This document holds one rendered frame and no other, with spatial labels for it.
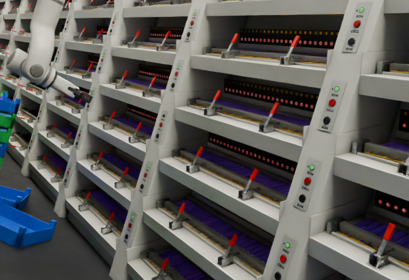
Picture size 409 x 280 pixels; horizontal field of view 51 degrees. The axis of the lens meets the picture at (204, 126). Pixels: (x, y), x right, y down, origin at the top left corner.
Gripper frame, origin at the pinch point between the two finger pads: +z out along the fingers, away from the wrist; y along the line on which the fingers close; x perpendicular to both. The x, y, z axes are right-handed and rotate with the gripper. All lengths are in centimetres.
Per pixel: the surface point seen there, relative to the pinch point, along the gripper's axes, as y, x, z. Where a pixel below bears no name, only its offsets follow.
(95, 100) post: -30.3, 2.4, 17.4
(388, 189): 124, 7, 17
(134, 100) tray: 7.4, 8.4, 16.3
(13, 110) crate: -68, -21, -4
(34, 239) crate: 5, -58, 7
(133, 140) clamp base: 15.4, -6.6, 20.3
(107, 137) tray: -6.5, -10.5, 20.3
